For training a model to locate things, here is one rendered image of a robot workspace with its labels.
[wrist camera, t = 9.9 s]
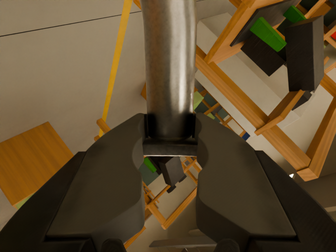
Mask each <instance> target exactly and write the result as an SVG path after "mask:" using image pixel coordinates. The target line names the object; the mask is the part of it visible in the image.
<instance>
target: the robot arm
mask: <svg viewBox="0 0 336 252"><path fill-rule="evenodd" d="M146 138H149V130H148V114H144V113H137V114H136V115H134V116H132V117H131V118H129V119H127V120H126V121H124V122H123V123H121V124H119V125H118V126H116V127H114V128H113V129H111V130H110V131H108V132H107V133H105V134H104V135H103V136H101V137H100V138H99V139H98V140H97V141H96V142H94V143H93V144H92V145H91V146H90V147H89V148H88V149H87V150H86V151H78V152H77V153H76V154H75V155H74V156H73V157H72V158H71V159H70V160H69V161H68V162H67V163H66V164H65V165H64V166H63V167H62V168H61V169H60V170H59V171H57V172H56V173H55V174H54V175H53V176H52V177H51V178H50V179H49V180H48V181H47V182H46V183H45V184H44V185H43V186H42V187H41V188H40V189H39V190H38V191H36V192H35V193H34V194H33V195H32V196H31V197H30V198H29V199H28V200H27V201H26V202H25V203H24V204H23V205H22V206H21V207H20V208H19V210H18V211H17V212H16V213H15V214H14V215H13V216H12V217H11V219H10V220H9V221H8V222H7V223H6V225H5V226H4V227H3V228H2V230H1V231H0V252H127V251H126V249H125V246H124V243H125V242H126V241H128V240H129V239H130V238H132V237H133V236H134V235H136V234H137V233H139V232H140V231H141V230H142V228H143V227H144V224H145V197H144V188H143V179H142V174H141V172H140V171H139V170H138V169H139V167H140V166H141V165H142V163H143V162H144V153H143V142H144V141H145V140H146ZM192 138H194V139H195V140H196V141H197V143H198V144H197V157H196V161H197V162H198V164H199V165H200V166H201V168H202V170H201V171H200V172H199V173H198V180H197V191H196V203H195V206H196V225H197V227H198V229H199V230H200V231H201V232H202V233H204V234H205V235H206V236H208V237H209V238H210V239H212V240H213V241H214V242H216V243H217V245H216V247H215V249H214V251H213V252H336V221H335V220H334V219H333V218H332V216H331V215H330V214H329V213H328V212H327V211H326V210H325V209H324V208H323V207H322V206H321V205H320V204H319V203H318V202H317V201H316V200H315V199H314V198H313V197H312V196H311V195H310V194H309V193H308V192H307V191H306V190H305V189H304V188H303V187H302V186H300V185H299V184H298V183H297V182H296V181H295V180H294V179H293V178H292V177H291V176H290V175H289V174H288V173H286V172H285V171H284V170H283V169H282V168H281V167H280V166H279V165H278V164H277V163H276V162H275V161H274V160H272V159H271V158H270V157H269V156H268V155H267V154H266V153H265V152H264V151H263V150H255V149H254V148H253V147H252V146H251V145H249V144H248V143H247V142H246V141H245V140H244V139H243V138H242V137H240V136H239V135H238V134H237V133H235V132H234V131H232V130H231V129H229V128H227V127H226V126H224V125H222V124H221V123H219V122H217V121H216V120H214V119H212V118H211V117H209V116H207V115H205V114H204V113H202V112H198V113H193V114H192Z"/></svg>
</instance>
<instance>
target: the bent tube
mask: <svg viewBox="0 0 336 252"><path fill-rule="evenodd" d="M139 2H140V6H141V11H142V17H143V27H144V51H145V78H146V104H147V121H148V138H146V139H145V141H144V142H143V144H142V147H143V156H179V157H197V150H198V143H197V141H196V140H195V138H192V124H193V108H194V87H195V66H196V44H197V4H196V0H139Z"/></svg>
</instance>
